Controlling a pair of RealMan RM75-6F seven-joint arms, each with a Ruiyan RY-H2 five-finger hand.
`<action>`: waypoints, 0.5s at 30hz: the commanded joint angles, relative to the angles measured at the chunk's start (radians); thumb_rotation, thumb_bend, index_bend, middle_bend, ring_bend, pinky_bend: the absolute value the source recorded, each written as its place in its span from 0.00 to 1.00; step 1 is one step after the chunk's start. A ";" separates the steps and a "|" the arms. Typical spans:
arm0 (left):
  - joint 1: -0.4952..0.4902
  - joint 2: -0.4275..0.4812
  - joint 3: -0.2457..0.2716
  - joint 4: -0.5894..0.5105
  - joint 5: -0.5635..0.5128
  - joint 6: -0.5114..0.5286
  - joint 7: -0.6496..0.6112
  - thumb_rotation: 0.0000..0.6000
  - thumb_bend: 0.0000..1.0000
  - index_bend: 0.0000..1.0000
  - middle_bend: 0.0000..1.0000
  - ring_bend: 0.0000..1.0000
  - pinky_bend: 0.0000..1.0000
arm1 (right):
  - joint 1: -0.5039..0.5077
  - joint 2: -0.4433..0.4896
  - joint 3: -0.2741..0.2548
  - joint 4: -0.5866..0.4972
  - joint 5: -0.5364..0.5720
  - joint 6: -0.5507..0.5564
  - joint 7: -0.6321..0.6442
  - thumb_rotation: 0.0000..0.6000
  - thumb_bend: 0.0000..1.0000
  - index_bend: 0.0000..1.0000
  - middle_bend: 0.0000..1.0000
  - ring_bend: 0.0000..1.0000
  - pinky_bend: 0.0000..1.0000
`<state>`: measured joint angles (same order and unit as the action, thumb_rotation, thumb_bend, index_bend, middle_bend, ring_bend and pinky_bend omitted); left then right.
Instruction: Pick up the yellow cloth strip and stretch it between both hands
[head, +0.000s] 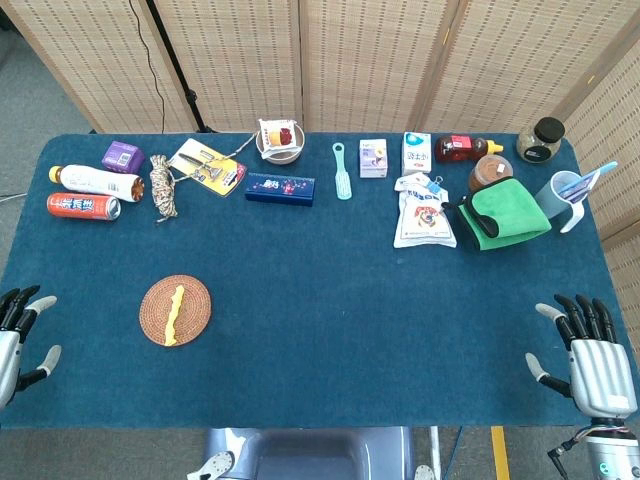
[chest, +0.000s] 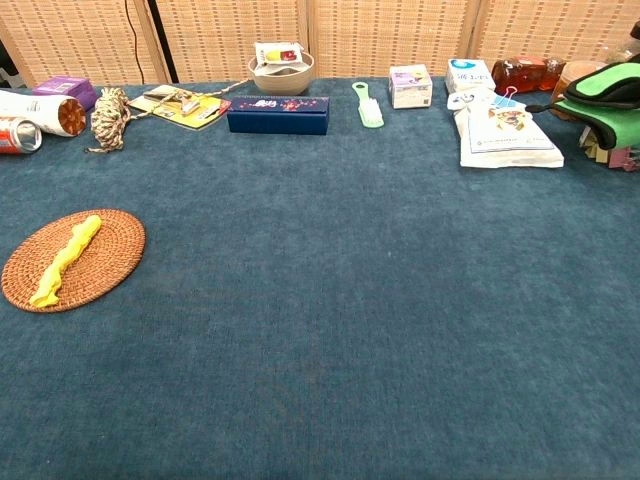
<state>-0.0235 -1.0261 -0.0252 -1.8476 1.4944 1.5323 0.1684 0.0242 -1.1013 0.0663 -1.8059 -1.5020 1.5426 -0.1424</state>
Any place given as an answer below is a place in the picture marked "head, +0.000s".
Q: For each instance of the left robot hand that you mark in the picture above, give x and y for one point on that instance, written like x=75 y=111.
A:
x=7 y=350

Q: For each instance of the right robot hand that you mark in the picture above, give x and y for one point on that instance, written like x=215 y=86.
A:
x=600 y=375

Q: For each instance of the yellow twisted stick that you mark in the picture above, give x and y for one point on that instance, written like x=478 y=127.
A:
x=175 y=315

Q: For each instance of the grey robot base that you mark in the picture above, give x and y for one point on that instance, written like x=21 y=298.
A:
x=320 y=455

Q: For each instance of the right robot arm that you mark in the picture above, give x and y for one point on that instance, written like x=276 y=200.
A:
x=612 y=460

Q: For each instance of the orange soda can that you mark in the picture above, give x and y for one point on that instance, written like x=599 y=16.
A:
x=80 y=206

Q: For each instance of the white table leg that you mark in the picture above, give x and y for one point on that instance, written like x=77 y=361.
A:
x=436 y=450

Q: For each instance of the green microfiber cloth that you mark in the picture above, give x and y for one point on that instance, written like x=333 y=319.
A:
x=515 y=210

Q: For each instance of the blue toothpaste tube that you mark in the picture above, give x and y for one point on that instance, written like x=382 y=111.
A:
x=580 y=189

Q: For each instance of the white bottle yellow cap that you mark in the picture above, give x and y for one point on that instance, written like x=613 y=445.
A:
x=95 y=181

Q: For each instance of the round woven rattan coaster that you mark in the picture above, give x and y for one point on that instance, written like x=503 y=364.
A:
x=195 y=310

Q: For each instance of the light blue toothbrush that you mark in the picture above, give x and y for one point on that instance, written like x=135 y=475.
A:
x=607 y=166

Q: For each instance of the purple cardboard box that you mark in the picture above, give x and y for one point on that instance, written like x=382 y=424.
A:
x=122 y=157

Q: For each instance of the brown lidded cup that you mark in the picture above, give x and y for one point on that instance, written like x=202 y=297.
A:
x=490 y=170

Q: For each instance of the white printed snack bag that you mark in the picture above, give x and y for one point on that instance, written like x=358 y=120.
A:
x=425 y=220

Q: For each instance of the glass jar black lid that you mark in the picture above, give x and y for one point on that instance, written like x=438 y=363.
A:
x=542 y=140

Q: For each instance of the blue binder clip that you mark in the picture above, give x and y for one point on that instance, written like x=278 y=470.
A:
x=434 y=187

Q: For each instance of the amber honey bottle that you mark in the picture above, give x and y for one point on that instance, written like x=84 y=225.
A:
x=457 y=149

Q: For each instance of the razor on yellow card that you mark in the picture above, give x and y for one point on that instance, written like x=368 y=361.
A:
x=227 y=177

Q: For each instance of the white and blue carton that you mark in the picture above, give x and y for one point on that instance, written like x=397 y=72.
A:
x=417 y=155

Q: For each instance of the blue felt table cover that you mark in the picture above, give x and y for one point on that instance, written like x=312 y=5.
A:
x=320 y=300

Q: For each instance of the white and purple box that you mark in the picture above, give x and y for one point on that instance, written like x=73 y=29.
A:
x=373 y=160

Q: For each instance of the dark blue pencil box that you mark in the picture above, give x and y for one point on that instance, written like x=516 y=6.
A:
x=280 y=190

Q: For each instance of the teal plastic brush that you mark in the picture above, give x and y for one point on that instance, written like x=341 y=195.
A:
x=343 y=185

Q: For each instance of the beige bowl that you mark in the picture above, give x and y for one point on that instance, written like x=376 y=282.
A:
x=282 y=156

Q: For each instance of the black tripod stand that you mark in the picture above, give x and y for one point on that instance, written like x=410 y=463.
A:
x=172 y=55

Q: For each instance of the white snack packet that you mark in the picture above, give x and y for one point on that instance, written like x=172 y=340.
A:
x=277 y=135

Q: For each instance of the bamboo folding screen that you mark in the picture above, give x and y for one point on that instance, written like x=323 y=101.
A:
x=375 y=60

